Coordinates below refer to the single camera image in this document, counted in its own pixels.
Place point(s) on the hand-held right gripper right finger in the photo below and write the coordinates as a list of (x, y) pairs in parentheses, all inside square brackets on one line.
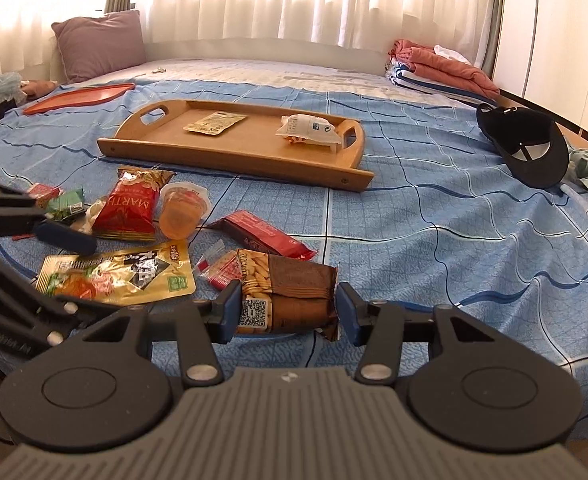
[(346, 316)]

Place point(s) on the pink folded blanket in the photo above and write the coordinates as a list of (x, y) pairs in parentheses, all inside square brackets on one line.
[(448, 71)]

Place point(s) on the small clear red packet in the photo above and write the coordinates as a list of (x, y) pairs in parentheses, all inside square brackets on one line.
[(219, 270)]

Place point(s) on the blue striped folded blanket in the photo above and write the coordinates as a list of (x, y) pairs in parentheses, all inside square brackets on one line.
[(413, 82)]

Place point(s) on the wooden bed frame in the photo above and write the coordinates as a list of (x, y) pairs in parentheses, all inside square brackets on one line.
[(573, 127)]

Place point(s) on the purple pillow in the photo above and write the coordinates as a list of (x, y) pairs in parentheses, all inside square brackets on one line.
[(101, 45)]

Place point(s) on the white folded cloth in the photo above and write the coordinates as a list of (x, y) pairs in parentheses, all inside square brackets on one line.
[(448, 52)]

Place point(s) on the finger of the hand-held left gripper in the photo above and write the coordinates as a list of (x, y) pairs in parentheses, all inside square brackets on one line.
[(49, 317), (66, 239)]

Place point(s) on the yellow seaweed snack packet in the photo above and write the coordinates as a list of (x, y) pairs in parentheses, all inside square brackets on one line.
[(119, 272)]

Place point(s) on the small yellow snack packet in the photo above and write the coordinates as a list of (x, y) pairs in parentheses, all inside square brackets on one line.
[(215, 123)]

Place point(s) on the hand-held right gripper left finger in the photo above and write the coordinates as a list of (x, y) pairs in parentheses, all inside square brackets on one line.
[(229, 307)]

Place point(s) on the red peanut bag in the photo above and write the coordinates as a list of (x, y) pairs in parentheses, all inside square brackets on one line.
[(128, 205)]

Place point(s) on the orange jelly cup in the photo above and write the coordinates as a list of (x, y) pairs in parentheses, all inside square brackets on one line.
[(181, 210)]

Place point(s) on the black cap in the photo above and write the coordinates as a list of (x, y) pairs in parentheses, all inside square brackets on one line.
[(533, 157)]

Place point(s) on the white mattress pad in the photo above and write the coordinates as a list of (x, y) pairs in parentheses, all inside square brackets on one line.
[(274, 77)]

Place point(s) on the brown cloth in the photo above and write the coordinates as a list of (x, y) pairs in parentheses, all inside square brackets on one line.
[(39, 89)]

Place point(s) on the brown peanut packet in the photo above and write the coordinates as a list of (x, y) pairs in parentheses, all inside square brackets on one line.
[(294, 287)]

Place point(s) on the red-brown snack bar packet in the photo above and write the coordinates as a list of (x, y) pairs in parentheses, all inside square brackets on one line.
[(266, 235)]

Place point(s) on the small green packet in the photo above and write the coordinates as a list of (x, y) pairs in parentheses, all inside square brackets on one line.
[(66, 204)]

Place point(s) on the white wardrobe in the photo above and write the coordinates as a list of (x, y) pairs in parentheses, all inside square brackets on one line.
[(558, 25)]

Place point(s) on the white snack packet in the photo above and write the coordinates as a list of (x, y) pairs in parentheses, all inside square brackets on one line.
[(308, 128)]

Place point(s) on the blue plaid bed sheet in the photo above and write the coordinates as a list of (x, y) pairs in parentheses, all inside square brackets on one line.
[(448, 240)]

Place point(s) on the orange-red plastic lid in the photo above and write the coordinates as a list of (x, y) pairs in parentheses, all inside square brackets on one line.
[(74, 98)]

